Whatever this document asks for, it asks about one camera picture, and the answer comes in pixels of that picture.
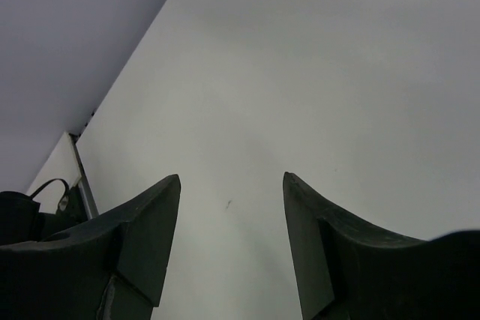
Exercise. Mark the metal rail strip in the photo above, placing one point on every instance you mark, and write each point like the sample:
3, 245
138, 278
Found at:
90, 206

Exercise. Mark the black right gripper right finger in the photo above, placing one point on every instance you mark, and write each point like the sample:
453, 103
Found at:
348, 268

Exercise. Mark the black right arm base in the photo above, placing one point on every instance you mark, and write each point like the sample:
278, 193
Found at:
22, 220

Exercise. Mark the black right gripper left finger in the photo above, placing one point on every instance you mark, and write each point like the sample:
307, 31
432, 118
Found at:
110, 267

